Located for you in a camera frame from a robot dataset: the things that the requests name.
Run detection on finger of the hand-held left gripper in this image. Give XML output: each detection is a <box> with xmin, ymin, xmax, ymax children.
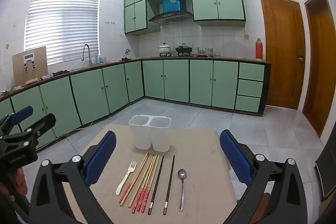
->
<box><xmin>0</xmin><ymin>105</ymin><xmax>34</xmax><ymax>136</ymax></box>
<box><xmin>14</xmin><ymin>113</ymin><xmax>57</xmax><ymax>151</ymax></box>

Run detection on white window blinds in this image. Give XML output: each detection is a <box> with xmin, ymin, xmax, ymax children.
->
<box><xmin>24</xmin><ymin>0</ymin><xmax>101</xmax><ymax>65</ymax></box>

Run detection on black range hood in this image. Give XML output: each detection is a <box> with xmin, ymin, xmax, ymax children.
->
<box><xmin>148</xmin><ymin>11</ymin><xmax>194</xmax><ymax>25</ymax></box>

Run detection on red-end bamboo chopstick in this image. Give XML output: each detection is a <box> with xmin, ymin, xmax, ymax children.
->
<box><xmin>119</xmin><ymin>153</ymin><xmax>148</xmax><ymax>203</ymax></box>

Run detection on black box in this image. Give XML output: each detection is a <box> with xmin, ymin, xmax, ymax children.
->
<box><xmin>314</xmin><ymin>145</ymin><xmax>336</xmax><ymax>202</ymax></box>

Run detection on wooden door with handle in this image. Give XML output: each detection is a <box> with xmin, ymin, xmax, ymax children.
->
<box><xmin>259</xmin><ymin>0</ymin><xmax>306</xmax><ymax>111</ymax></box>

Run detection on metal kitchen faucet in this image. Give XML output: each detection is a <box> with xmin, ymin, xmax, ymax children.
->
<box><xmin>82</xmin><ymin>44</ymin><xmax>93</xmax><ymax>66</ymax></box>

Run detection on cardboard box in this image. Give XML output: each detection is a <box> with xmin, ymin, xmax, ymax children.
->
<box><xmin>12</xmin><ymin>46</ymin><xmax>48</xmax><ymax>86</ymax></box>

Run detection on plain wooden door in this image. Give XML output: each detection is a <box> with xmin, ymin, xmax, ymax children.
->
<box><xmin>302</xmin><ymin>0</ymin><xmax>336</xmax><ymax>138</ymax></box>

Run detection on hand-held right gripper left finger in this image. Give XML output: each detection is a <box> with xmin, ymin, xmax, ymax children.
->
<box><xmin>28</xmin><ymin>131</ymin><xmax>117</xmax><ymax>224</ymax></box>

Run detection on white plastic utensil holder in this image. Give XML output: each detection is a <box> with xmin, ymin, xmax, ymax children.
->
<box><xmin>128</xmin><ymin>114</ymin><xmax>172</xmax><ymax>152</ymax></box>

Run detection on cream plastic fork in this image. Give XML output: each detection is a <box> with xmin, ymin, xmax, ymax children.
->
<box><xmin>116</xmin><ymin>161</ymin><xmax>137</xmax><ymax>195</ymax></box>

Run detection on person's left hand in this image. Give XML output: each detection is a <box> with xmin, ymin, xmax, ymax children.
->
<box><xmin>0</xmin><ymin>168</ymin><xmax>28</xmax><ymax>197</ymax></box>

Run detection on metal spoon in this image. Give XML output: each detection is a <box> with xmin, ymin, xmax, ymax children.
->
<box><xmin>178</xmin><ymin>169</ymin><xmax>187</xmax><ymax>212</ymax></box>

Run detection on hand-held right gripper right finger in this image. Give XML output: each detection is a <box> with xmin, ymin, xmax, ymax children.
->
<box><xmin>220</xmin><ymin>130</ymin><xmax>309</xmax><ymax>224</ymax></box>

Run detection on green lower kitchen cabinets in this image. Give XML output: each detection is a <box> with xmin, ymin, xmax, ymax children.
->
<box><xmin>0</xmin><ymin>56</ymin><xmax>271</xmax><ymax>151</ymax></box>

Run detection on blue box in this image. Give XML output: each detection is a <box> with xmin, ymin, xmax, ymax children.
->
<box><xmin>162</xmin><ymin>0</ymin><xmax>181</xmax><ymax>12</ymax></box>

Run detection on white cooking pot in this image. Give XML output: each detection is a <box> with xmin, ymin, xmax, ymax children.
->
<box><xmin>158</xmin><ymin>43</ymin><xmax>172</xmax><ymax>56</ymax></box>

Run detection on orange thermos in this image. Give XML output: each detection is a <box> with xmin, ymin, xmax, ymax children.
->
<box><xmin>255</xmin><ymin>38</ymin><xmax>264</xmax><ymax>60</ymax></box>

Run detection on black cooking pot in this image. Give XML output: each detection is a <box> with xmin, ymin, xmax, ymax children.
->
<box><xmin>175</xmin><ymin>43</ymin><xmax>193</xmax><ymax>56</ymax></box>

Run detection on green kitchen cabinets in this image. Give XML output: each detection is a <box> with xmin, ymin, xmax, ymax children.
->
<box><xmin>124</xmin><ymin>0</ymin><xmax>246</xmax><ymax>36</ymax></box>
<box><xmin>0</xmin><ymin>56</ymin><xmax>271</xmax><ymax>151</ymax></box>

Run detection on green upper kitchen cabinets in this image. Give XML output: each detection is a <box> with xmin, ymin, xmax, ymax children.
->
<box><xmin>124</xmin><ymin>0</ymin><xmax>246</xmax><ymax>36</ymax></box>

